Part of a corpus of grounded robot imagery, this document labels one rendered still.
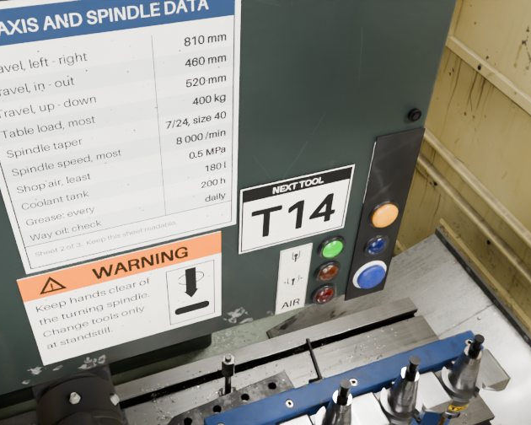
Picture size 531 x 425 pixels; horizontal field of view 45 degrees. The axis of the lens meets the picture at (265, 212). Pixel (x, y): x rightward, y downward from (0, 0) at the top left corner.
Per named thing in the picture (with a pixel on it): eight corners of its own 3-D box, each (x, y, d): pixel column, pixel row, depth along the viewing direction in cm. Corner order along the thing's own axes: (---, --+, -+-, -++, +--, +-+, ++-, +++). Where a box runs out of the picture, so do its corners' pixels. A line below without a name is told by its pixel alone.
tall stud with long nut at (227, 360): (236, 396, 132) (237, 360, 124) (223, 400, 132) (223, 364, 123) (232, 385, 134) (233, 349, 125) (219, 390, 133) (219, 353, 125)
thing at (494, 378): (514, 386, 101) (516, 383, 101) (487, 396, 100) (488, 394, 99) (487, 352, 106) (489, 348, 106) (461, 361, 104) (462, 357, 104)
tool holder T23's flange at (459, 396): (457, 363, 105) (460, 355, 103) (485, 390, 101) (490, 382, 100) (430, 382, 102) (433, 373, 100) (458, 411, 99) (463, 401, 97)
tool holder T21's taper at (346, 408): (345, 406, 95) (351, 380, 91) (356, 433, 92) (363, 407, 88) (317, 413, 94) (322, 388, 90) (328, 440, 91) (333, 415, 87)
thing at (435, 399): (457, 408, 98) (458, 405, 97) (427, 419, 96) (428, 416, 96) (431, 371, 103) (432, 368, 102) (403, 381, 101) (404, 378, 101)
